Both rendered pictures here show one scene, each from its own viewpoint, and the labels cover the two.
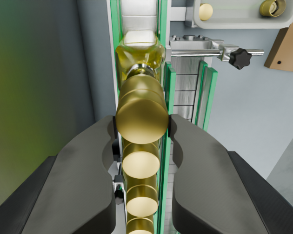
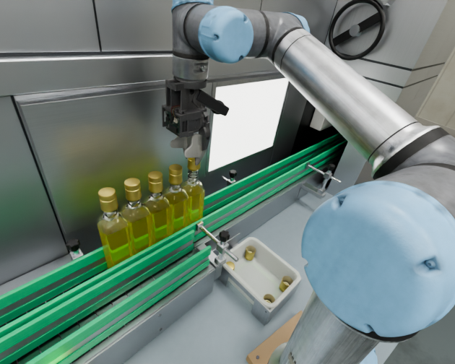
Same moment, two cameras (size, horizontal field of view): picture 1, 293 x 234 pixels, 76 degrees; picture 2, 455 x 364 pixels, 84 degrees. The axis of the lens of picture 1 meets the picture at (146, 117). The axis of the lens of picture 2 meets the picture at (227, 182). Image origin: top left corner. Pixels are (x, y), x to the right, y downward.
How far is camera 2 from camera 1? 0.67 m
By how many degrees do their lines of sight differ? 80
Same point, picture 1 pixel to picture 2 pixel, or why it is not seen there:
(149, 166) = (177, 168)
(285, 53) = (266, 353)
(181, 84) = not seen: hidden behind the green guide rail
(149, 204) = (159, 175)
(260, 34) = (256, 328)
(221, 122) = not seen: outside the picture
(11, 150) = (152, 152)
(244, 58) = (225, 233)
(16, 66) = (172, 161)
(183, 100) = not seen: hidden behind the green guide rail
